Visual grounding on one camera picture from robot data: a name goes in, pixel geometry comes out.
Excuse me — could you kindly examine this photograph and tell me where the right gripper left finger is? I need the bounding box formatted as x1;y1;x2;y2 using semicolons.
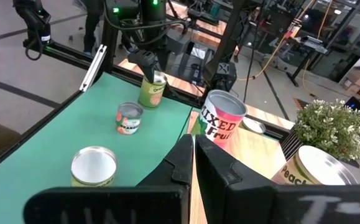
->
23;133;195;224

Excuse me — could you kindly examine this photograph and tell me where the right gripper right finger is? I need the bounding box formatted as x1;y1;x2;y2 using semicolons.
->
196;134;360;224

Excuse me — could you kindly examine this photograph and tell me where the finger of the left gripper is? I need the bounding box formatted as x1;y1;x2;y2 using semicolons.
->
127;50;159;83
159;52;170;78

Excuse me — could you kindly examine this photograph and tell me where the pale green oranges can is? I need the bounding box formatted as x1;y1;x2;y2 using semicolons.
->
137;70;168;109

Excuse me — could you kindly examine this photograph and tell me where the short mandarin oranges can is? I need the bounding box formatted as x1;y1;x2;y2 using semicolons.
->
115;101;144;136

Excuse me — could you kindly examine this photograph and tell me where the peaches can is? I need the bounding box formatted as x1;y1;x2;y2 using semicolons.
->
270;144;359;187

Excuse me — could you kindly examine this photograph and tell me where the pink mixed fruit can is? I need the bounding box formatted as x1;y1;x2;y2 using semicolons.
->
198;89;249;149

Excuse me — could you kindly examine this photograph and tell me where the tomatoes can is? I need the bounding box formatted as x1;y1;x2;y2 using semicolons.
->
70;146;118;188

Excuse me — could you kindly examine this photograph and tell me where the black box white logo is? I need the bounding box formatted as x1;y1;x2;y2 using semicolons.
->
211;61;238;93

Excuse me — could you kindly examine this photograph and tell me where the person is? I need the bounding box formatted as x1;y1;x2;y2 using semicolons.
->
80;0;106;57

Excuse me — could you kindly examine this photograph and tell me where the green table mat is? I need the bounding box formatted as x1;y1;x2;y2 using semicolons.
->
0;72;193;224

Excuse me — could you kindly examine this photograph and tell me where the white-flowered plant striped pot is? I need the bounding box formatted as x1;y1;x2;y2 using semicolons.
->
279;98;360;170

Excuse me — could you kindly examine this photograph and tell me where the cardboard box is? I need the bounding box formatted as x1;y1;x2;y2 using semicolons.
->
338;67;360;91

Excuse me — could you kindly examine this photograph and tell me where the silver corner bracket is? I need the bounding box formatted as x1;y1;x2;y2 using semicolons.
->
79;44;108;93

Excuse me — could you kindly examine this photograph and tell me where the black aluminium table frame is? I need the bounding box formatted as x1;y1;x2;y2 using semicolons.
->
0;0;295;181

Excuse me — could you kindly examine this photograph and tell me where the orange hanging cord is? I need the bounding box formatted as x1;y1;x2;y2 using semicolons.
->
237;12;305;82

